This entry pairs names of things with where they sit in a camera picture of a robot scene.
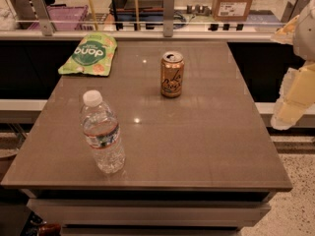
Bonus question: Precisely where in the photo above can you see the glass railing with metal posts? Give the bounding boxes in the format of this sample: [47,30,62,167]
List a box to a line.
[0,0,315,43]

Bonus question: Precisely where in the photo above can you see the clear plastic water bottle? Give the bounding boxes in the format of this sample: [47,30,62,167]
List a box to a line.
[81,89,125,174]

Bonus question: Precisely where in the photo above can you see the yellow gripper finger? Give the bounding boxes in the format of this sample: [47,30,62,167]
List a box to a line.
[271,16,299,45]
[271,62,315,130]

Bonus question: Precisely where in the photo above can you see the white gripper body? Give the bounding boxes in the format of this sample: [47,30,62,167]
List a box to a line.
[293,0,315,62]

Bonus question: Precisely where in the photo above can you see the cardboard box with label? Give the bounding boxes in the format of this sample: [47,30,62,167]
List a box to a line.
[212,0,253,21]

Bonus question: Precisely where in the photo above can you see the yellow broom handle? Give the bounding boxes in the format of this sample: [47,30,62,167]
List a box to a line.
[89,0,98,30]

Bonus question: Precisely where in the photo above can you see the purple plastic crate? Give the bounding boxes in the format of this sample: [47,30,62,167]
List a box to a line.
[28,4,90,31]

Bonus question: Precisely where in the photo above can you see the green rice chip bag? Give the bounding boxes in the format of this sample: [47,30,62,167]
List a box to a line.
[58,32,117,77]

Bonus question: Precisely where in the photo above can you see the orange LaCroix soda can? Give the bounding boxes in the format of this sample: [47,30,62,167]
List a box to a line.
[160,51,184,97]

